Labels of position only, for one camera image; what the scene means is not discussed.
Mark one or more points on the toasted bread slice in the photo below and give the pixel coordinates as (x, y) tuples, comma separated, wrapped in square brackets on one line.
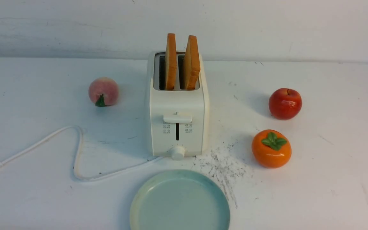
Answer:
[(191, 63), (170, 62)]

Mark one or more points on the white two-slot toaster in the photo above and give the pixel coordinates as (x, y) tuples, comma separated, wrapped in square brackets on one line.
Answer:
[(176, 121)]

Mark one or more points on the pink peach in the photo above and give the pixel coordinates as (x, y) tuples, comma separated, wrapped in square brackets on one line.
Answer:
[(103, 92)]

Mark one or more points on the pale green round plate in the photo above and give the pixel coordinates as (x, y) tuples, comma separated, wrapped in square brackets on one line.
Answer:
[(179, 199)]

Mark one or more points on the orange persimmon green leaf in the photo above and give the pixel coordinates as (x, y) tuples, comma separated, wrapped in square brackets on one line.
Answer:
[(271, 149)]

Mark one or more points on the red apple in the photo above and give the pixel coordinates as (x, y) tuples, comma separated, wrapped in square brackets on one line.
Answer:
[(285, 103)]

